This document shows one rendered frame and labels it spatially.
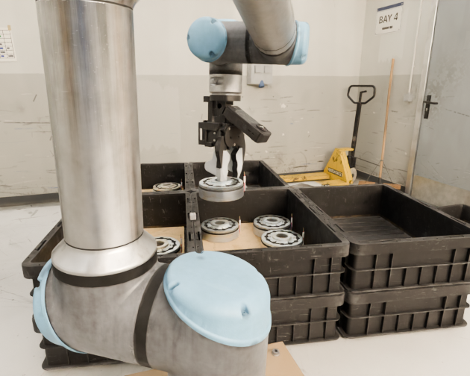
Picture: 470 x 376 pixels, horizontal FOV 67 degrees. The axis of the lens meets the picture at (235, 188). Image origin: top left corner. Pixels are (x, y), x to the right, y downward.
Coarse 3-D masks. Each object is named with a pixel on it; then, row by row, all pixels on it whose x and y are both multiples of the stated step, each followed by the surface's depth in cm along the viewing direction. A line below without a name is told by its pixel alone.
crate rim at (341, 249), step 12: (192, 192) 100; (192, 204) 90; (228, 252) 65; (240, 252) 65; (252, 252) 65; (264, 252) 66; (276, 252) 66; (288, 252) 66; (300, 252) 67; (312, 252) 67; (324, 252) 67; (336, 252) 68; (348, 252) 69
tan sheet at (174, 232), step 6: (144, 228) 101; (150, 228) 101; (156, 228) 101; (162, 228) 101; (168, 228) 101; (174, 228) 101; (180, 228) 101; (156, 234) 97; (162, 234) 97; (168, 234) 97; (174, 234) 97; (180, 234) 97; (180, 240) 93
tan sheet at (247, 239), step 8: (248, 224) 104; (240, 232) 98; (248, 232) 98; (240, 240) 93; (248, 240) 93; (256, 240) 93; (208, 248) 89; (216, 248) 89; (224, 248) 89; (232, 248) 89; (240, 248) 89
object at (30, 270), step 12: (168, 192) 101; (180, 192) 100; (60, 228) 77; (192, 228) 76; (48, 240) 70; (192, 240) 70; (36, 252) 65; (24, 264) 61; (36, 264) 61; (24, 276) 61; (36, 276) 61
